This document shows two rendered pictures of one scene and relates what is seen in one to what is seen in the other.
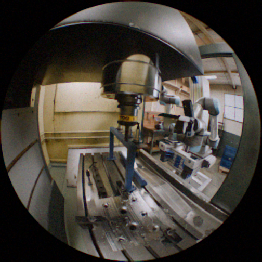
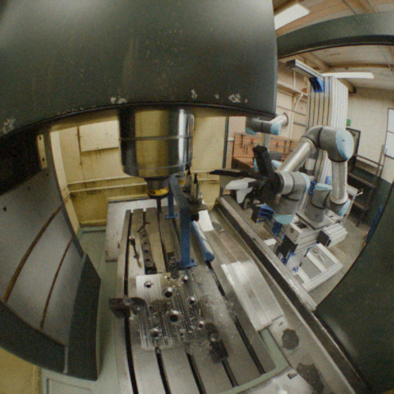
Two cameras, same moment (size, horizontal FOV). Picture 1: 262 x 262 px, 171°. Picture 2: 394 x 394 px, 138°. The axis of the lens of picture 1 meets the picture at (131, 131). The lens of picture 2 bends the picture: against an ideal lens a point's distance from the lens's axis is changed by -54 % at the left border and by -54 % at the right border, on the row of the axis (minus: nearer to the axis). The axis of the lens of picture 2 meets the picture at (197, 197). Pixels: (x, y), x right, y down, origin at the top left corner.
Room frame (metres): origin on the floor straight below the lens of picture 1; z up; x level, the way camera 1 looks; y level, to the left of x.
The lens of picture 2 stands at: (-0.07, -0.13, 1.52)
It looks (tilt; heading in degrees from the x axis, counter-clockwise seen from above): 26 degrees down; 8
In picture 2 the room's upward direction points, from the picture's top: 2 degrees clockwise
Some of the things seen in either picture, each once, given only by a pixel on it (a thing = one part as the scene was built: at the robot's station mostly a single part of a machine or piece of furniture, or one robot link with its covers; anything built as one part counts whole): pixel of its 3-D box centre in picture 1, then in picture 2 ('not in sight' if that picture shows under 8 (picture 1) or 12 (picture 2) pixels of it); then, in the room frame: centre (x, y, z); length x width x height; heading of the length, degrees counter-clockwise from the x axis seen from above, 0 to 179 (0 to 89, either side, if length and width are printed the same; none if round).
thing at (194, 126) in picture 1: (187, 125); (260, 185); (0.38, -0.25, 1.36); 0.12 x 0.08 x 0.09; 115
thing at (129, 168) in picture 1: (129, 172); (185, 241); (0.44, -0.01, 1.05); 0.10 x 0.05 x 0.30; 115
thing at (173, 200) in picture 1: (154, 191); (231, 270); (0.60, -0.27, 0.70); 0.90 x 0.30 x 0.16; 25
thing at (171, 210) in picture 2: (111, 145); (170, 197); (0.84, 0.18, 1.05); 0.10 x 0.05 x 0.30; 115
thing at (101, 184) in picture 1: (97, 181); (146, 251); (0.45, 0.19, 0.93); 0.26 x 0.05 x 0.06; 30
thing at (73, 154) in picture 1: (102, 168); (158, 231); (0.84, 0.28, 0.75); 0.89 x 0.70 x 0.26; 115
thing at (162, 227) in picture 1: (168, 235); (214, 341); (0.06, -0.18, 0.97); 0.13 x 0.03 x 0.15; 25
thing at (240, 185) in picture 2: (184, 125); (240, 192); (0.29, -0.18, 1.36); 0.09 x 0.03 x 0.06; 140
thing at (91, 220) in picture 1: (91, 221); (128, 306); (0.12, 0.13, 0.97); 0.13 x 0.03 x 0.15; 115
